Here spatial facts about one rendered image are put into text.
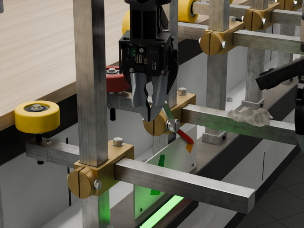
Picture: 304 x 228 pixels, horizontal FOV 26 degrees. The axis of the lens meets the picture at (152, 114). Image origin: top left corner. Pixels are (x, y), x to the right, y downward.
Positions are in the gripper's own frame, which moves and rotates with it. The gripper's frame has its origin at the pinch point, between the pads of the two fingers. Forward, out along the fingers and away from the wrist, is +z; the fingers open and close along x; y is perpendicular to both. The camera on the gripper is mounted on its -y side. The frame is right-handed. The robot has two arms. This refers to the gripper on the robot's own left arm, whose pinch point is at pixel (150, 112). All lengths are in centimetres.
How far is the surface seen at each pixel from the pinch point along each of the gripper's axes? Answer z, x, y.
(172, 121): 6.7, 2.0, -12.9
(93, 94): -4.1, -8.3, 4.2
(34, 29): 4, -42, -65
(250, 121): 7.2, 16.3, -16.8
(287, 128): 7.7, 23.0, -15.7
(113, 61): 3.8, -14.9, -39.4
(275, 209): 94, 28, -140
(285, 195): 94, 32, -153
